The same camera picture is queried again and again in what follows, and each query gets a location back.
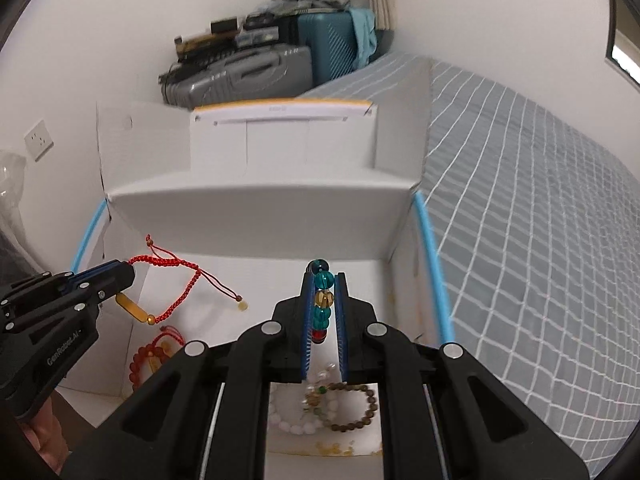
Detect multicolour glass bead bracelet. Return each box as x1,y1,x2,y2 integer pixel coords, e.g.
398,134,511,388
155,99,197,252
305,258,333,346

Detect brown wooden bead bracelet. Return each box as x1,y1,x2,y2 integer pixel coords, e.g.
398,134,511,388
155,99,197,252
304,381,379,435

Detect pink white bead bracelet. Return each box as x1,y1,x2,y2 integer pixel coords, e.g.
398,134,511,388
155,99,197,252
268,361,342,437

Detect red bead bracelet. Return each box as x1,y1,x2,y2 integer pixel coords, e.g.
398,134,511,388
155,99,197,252
128,325,188,394

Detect red cord gold bar bracelet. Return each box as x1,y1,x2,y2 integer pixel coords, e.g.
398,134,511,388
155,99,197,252
114,233,251,328

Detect yellow amber bead bracelet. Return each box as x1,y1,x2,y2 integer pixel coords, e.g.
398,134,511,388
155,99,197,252
314,439,359,458

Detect left hand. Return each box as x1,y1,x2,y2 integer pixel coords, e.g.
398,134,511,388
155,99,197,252
20,391,70,474

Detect clear plastic bag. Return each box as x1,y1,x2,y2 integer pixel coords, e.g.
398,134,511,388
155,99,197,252
0,150,42,284

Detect white cardboard box blue yellow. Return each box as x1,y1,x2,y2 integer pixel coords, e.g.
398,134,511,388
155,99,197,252
62,54,454,479

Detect grey checked bed sheet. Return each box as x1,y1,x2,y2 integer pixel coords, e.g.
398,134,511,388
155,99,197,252
299,51,640,478

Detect grey suitcase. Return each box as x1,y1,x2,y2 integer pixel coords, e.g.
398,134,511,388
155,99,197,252
158,44,314,110

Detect teal suitcase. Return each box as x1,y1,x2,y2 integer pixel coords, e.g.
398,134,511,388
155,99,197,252
297,9,357,86

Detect light blue cloth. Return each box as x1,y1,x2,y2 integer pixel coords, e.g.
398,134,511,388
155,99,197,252
348,6,378,70

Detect dark clothes pile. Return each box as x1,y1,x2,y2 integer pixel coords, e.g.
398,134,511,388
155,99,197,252
243,0,350,29

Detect dark framed window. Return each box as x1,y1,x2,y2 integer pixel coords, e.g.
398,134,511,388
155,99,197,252
605,0,640,88

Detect white wall socket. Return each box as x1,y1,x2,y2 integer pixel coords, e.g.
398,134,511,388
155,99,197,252
24,119,54,162

